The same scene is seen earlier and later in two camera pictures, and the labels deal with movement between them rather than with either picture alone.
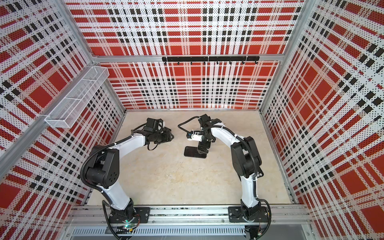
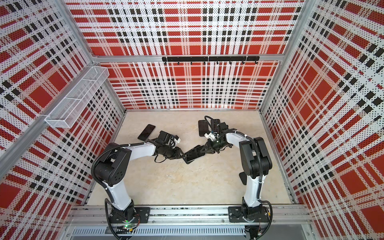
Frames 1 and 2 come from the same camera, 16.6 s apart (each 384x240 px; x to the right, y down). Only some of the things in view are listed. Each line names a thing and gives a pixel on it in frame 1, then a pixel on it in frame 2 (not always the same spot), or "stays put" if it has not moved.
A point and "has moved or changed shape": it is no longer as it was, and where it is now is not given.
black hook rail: x=242 y=59 stays put
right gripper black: x=203 y=150 -> x=209 y=146
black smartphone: x=192 y=152 has moved or changed shape
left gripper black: x=167 y=137 -> x=176 y=154
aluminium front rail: x=188 y=221 stays put
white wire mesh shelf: x=75 y=102 stays put
